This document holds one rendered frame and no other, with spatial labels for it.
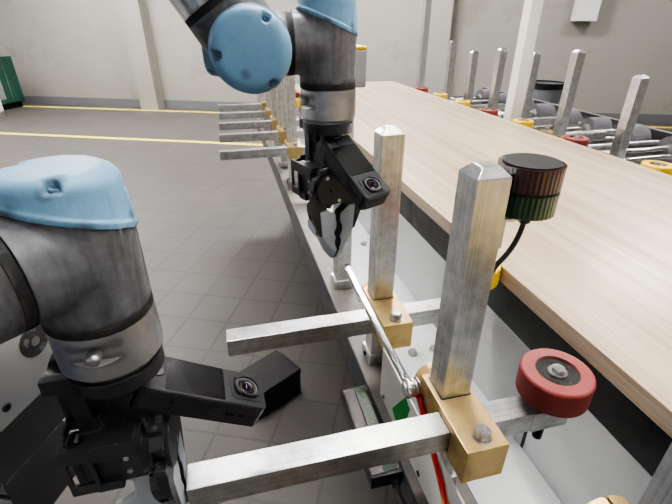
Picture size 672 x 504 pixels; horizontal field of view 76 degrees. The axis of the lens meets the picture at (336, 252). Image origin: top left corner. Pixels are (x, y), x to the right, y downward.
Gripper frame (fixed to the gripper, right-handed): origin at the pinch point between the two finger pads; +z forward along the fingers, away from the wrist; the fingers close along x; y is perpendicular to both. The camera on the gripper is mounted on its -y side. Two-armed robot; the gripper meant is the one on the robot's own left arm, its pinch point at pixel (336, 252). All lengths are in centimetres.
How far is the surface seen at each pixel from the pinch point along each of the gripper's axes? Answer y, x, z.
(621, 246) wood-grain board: -21, -48, 3
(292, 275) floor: 135, -62, 94
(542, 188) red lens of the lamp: -29.9, -1.9, -19.2
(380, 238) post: -3.5, -6.1, -2.2
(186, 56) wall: 687, -182, 16
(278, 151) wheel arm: 88, -35, 9
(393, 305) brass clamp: -6.4, -7.2, 9.4
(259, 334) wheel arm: 0.3, 14.0, 10.5
